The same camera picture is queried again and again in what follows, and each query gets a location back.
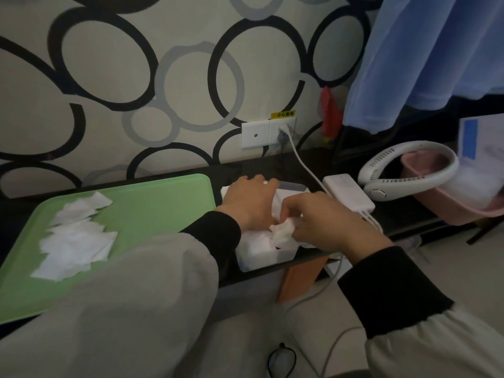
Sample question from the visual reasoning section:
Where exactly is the person's right hand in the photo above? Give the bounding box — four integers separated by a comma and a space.
274, 191, 394, 267

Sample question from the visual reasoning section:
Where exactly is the person's left hand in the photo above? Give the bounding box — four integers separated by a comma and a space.
215, 175, 281, 233

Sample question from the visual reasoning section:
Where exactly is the white cotton pad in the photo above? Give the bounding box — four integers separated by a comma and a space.
269, 217, 296, 247

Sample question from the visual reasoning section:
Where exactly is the clear plastic box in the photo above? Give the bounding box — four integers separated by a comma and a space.
220, 181, 319, 273

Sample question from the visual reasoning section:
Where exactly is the green plastic tray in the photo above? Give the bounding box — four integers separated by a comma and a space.
0, 173, 216, 326

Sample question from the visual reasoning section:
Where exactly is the pile of white cotton pads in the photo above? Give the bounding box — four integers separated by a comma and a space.
30, 191, 119, 283

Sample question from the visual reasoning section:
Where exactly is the person's left forearm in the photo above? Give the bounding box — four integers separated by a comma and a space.
0, 211, 242, 378

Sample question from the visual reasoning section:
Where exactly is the person's right forearm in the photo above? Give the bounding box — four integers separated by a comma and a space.
337, 246, 504, 378

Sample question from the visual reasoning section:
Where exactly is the white and blue paper box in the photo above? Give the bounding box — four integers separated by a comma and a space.
457, 113, 504, 170

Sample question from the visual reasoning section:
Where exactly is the white power bank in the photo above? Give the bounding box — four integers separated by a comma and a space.
322, 173, 376, 215

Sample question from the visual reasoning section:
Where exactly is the orange flat piece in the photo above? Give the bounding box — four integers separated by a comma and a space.
277, 255, 330, 303

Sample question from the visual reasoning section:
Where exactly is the white neck fan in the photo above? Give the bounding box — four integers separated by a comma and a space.
357, 140, 460, 202

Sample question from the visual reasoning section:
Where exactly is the red decoration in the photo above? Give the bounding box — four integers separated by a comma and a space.
319, 86, 344, 145

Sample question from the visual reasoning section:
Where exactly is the pink plastic basin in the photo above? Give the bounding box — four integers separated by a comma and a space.
400, 150, 504, 227

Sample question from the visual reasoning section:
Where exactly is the blue curtain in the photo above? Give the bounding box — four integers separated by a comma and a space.
342, 0, 504, 135

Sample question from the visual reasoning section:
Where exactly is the white looped cable bundle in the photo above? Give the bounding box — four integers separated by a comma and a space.
359, 211, 385, 234

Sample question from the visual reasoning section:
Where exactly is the white charger cable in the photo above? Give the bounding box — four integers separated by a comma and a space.
277, 125, 332, 194

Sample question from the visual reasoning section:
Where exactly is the white wall socket plate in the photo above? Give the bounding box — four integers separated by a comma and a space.
240, 118, 297, 150

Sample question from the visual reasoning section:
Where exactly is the thin white cable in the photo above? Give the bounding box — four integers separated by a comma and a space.
285, 257, 365, 378

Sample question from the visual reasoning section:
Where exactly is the black hair tie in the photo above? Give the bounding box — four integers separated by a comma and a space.
267, 343, 298, 378

